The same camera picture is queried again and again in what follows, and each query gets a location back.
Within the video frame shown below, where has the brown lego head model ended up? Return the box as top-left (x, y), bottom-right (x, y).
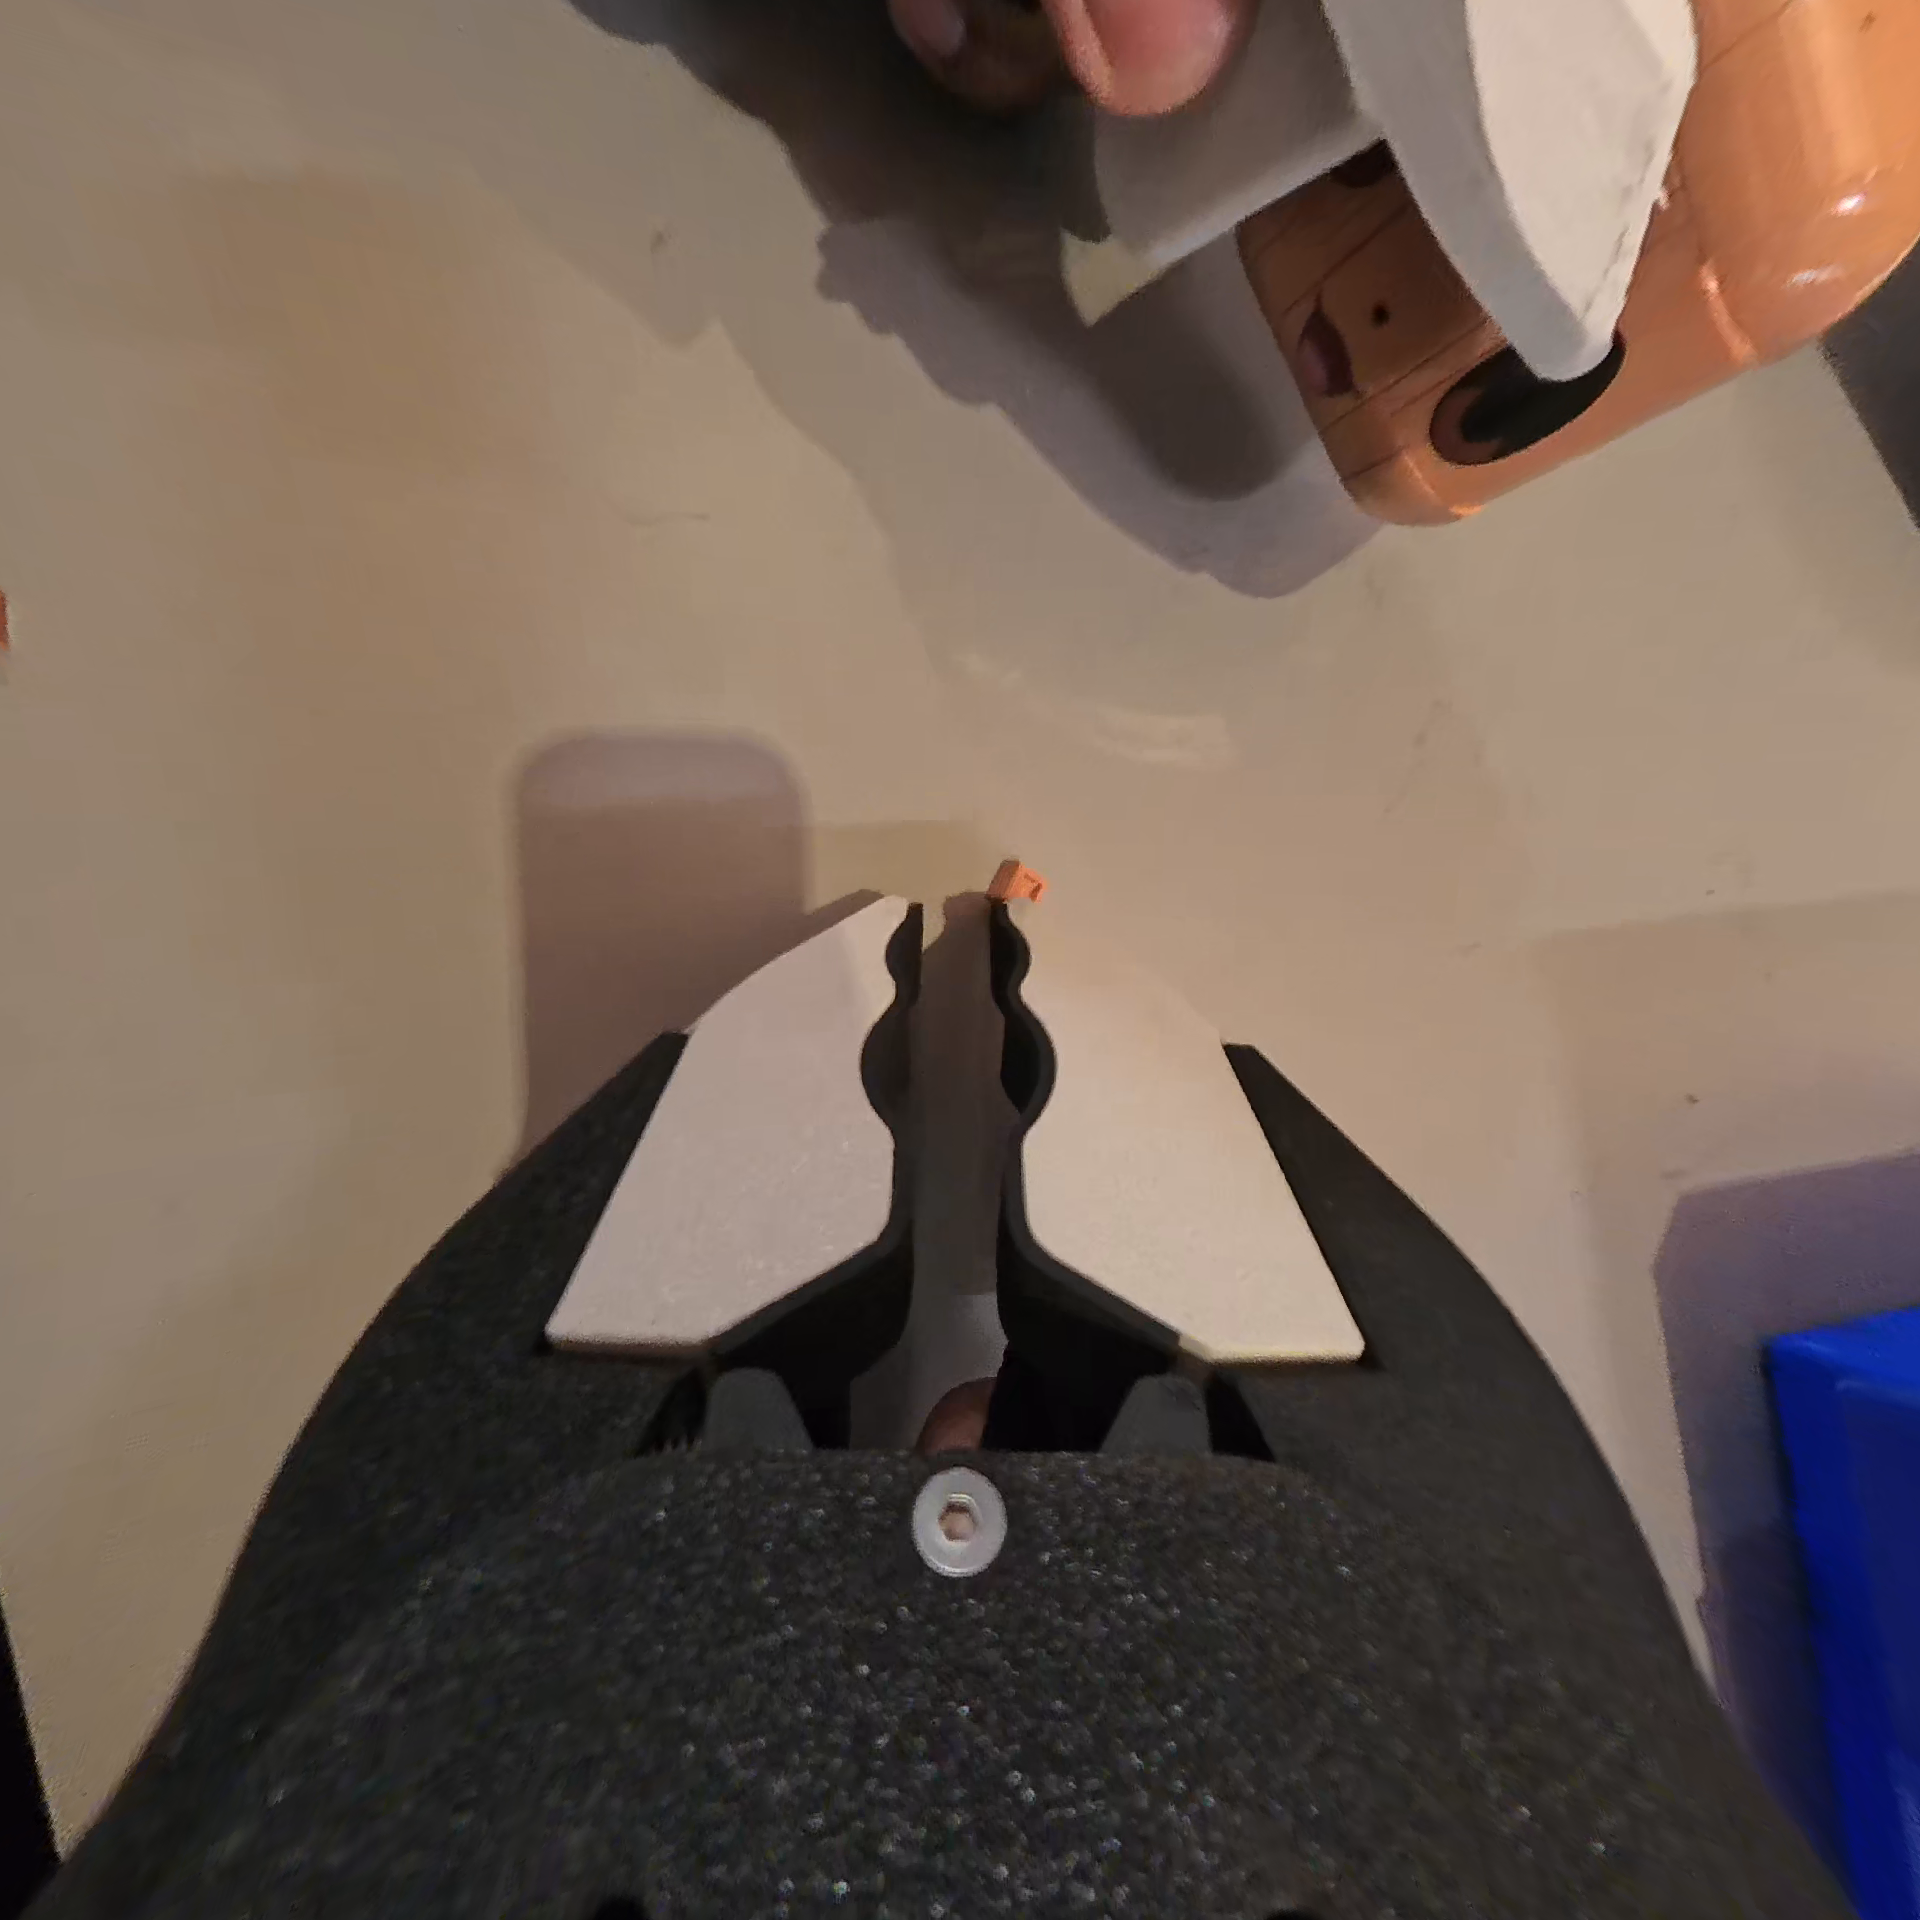
top-left (1236, 0), bottom-right (1920, 524)

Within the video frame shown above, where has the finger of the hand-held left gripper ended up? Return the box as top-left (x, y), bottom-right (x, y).
top-left (1342, 0), bottom-right (1708, 385)

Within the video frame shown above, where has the person's left hand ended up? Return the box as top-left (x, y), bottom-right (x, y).
top-left (888, 0), bottom-right (1265, 118)

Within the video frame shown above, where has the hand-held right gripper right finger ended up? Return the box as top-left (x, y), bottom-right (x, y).
top-left (983, 900), bottom-right (1370, 1451)

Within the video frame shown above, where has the blue plastic parts bin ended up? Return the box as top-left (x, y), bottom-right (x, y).
top-left (1769, 1307), bottom-right (1920, 1920)

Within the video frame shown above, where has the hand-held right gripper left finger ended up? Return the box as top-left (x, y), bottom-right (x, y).
top-left (546, 900), bottom-right (928, 1451)

